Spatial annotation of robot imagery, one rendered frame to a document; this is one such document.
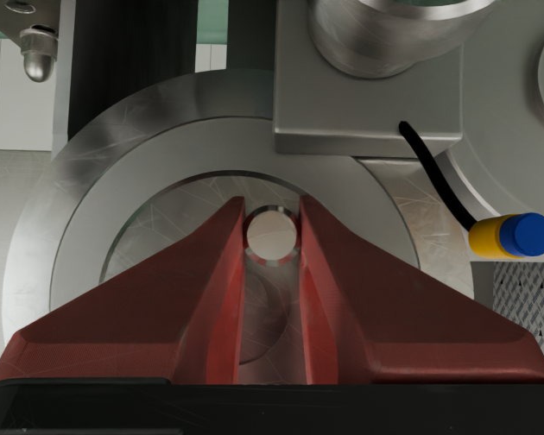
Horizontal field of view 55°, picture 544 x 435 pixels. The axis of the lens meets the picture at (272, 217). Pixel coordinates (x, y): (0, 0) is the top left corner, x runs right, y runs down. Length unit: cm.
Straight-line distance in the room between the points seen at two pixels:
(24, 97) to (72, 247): 312
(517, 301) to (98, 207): 30
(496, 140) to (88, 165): 13
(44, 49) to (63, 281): 41
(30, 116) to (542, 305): 304
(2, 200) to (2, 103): 277
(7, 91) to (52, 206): 316
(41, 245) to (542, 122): 17
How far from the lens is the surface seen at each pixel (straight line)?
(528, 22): 21
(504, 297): 42
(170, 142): 17
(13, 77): 334
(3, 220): 56
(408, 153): 16
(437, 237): 17
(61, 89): 19
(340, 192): 16
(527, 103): 20
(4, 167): 57
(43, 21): 55
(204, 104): 17
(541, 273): 37
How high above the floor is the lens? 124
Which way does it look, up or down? 4 degrees down
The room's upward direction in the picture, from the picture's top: 178 degrees counter-clockwise
